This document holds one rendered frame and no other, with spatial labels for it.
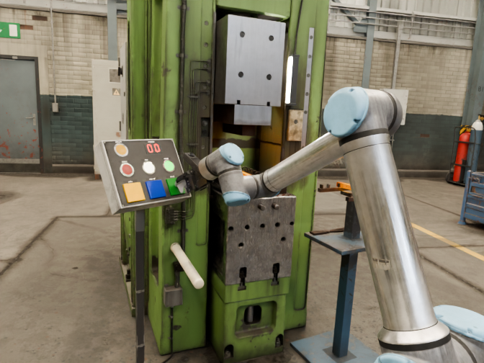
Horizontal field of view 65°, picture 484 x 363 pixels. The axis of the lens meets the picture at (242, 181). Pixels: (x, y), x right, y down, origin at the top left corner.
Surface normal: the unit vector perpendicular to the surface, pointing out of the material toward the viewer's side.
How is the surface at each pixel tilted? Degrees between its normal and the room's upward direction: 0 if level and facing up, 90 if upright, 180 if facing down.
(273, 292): 90
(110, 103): 90
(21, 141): 90
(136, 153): 60
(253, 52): 90
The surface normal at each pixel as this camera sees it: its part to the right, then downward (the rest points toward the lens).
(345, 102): -0.82, -0.06
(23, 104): 0.19, 0.18
